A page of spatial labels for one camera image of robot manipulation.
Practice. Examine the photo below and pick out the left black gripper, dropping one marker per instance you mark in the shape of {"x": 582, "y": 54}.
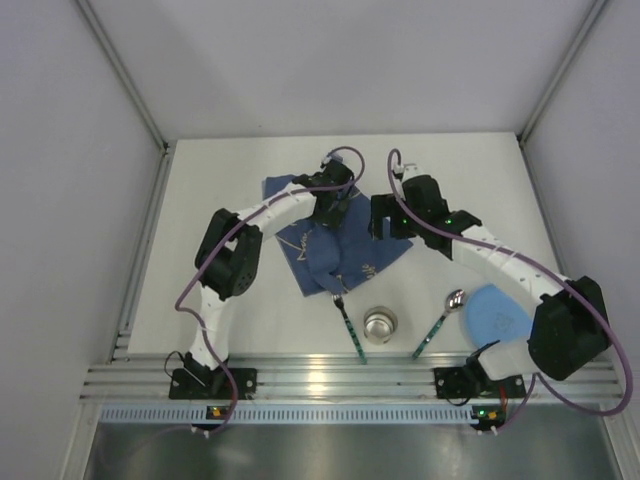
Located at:
{"x": 331, "y": 211}

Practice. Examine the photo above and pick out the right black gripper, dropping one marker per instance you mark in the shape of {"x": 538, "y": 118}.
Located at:
{"x": 379, "y": 220}

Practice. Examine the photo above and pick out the blue cloth placemat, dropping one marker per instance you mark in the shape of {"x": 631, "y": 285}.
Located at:
{"x": 338, "y": 261}

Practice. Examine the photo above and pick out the fork with green handle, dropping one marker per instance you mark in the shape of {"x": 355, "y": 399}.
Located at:
{"x": 339, "y": 304}

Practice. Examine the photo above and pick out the small metal cup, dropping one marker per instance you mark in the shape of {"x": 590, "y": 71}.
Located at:
{"x": 380, "y": 323}

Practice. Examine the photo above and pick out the spoon with green handle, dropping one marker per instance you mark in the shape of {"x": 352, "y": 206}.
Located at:
{"x": 454, "y": 301}

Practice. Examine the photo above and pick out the blue plastic plate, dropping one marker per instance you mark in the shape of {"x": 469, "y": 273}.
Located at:
{"x": 490, "y": 315}

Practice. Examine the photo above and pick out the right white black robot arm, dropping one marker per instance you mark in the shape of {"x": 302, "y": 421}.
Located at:
{"x": 569, "y": 325}

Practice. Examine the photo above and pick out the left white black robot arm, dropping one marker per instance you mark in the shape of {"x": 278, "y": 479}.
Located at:
{"x": 228, "y": 257}

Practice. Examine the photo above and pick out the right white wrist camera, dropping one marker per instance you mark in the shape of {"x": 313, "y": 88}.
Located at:
{"x": 404, "y": 172}

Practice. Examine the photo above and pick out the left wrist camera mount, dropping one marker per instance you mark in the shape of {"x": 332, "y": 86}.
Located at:
{"x": 332, "y": 156}

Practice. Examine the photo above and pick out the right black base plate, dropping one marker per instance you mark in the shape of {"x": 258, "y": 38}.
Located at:
{"x": 460, "y": 383}

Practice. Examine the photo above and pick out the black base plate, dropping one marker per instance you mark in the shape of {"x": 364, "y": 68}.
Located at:
{"x": 460, "y": 383}
{"x": 240, "y": 384}

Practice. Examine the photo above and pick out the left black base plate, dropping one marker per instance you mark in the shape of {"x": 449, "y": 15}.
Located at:
{"x": 240, "y": 384}

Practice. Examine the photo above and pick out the aluminium rail frame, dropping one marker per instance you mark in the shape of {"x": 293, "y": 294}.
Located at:
{"x": 329, "y": 378}

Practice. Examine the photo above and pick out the perforated grey cable duct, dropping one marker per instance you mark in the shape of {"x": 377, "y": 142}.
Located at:
{"x": 298, "y": 414}

